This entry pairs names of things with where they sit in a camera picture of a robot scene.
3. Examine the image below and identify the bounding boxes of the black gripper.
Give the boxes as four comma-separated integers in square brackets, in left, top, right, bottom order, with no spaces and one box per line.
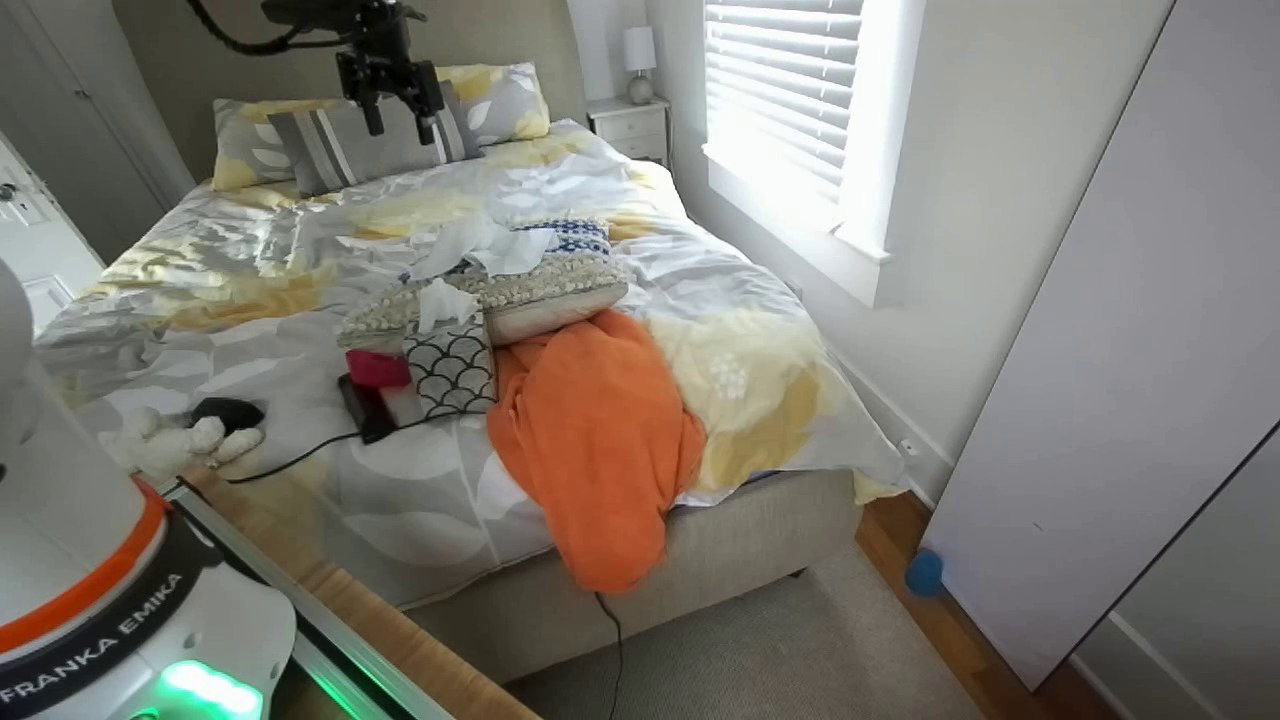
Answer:
[332,0,449,147]

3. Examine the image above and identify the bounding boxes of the grey striped pillow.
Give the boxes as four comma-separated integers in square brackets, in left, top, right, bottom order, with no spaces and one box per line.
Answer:
[269,94,474,201]

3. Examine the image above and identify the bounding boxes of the patterned tissue box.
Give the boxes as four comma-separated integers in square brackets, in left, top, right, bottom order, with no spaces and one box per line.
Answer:
[398,325,500,432]

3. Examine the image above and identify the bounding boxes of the yellow grey floral duvet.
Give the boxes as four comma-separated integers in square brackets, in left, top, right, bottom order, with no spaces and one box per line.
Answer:
[32,116,930,613]

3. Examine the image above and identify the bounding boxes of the white nightstand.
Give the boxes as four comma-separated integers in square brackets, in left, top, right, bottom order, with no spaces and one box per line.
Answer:
[583,98,676,174]

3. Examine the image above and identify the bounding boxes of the small white lamp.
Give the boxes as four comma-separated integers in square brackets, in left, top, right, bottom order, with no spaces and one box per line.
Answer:
[617,24,664,108]

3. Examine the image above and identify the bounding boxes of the red pouch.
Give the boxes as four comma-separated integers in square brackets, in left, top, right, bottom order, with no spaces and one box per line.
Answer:
[346,343,418,395]

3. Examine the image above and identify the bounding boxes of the black phone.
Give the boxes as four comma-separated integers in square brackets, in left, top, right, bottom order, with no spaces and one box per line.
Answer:
[332,374,401,450]

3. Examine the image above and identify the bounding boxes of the grey door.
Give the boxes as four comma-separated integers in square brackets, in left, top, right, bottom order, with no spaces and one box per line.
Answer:
[0,0,201,269]

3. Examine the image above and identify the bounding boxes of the black computer mouse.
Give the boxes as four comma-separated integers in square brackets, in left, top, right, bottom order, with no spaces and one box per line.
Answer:
[190,392,272,437]

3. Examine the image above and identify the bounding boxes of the orange cloth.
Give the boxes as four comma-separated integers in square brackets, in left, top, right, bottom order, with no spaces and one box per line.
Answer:
[483,310,714,601]

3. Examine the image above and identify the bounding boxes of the white dresser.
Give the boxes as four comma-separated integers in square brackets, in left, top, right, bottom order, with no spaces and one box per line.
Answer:
[0,127,107,342]

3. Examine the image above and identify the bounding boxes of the white window blinds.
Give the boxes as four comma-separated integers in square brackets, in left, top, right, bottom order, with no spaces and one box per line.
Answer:
[700,0,873,208]

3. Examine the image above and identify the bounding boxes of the white plush toy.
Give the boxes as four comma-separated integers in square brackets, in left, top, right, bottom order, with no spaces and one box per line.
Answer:
[126,414,272,493]

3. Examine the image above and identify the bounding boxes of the grey rug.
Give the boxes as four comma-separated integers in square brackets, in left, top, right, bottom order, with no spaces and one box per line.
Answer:
[500,531,993,720]

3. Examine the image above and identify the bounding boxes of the blue ball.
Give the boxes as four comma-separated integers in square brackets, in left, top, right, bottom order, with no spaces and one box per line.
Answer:
[903,543,952,601]

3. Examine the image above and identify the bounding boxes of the white wardrobe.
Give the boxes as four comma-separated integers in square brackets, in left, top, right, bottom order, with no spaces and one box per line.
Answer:
[915,0,1280,720]

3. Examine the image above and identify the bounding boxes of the black thin cable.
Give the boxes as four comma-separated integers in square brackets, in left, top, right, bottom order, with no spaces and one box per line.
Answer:
[219,423,368,487]

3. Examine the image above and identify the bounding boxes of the white window frame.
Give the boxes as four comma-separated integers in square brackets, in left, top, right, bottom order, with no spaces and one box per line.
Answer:
[695,0,933,313]

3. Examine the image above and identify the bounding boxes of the beige bed frame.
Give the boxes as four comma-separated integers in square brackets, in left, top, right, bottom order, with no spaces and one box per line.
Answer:
[408,470,863,690]

